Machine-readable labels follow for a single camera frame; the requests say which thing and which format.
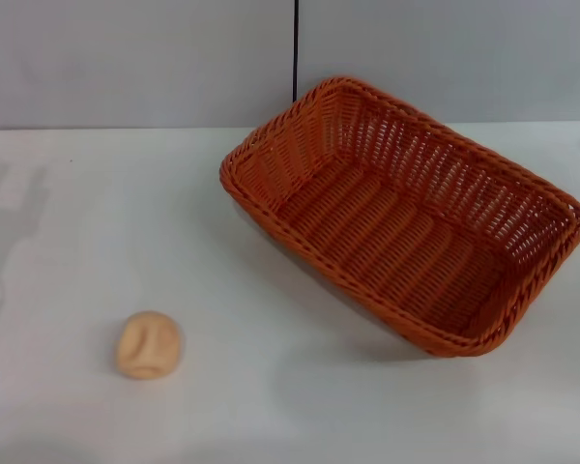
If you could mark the thin black vertical wall strip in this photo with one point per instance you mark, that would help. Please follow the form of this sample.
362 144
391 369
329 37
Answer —
295 48

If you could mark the orange woven plastic basket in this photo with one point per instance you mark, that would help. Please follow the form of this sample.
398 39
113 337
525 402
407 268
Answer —
367 232

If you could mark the tan bread roll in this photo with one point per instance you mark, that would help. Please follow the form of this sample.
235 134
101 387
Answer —
147 345

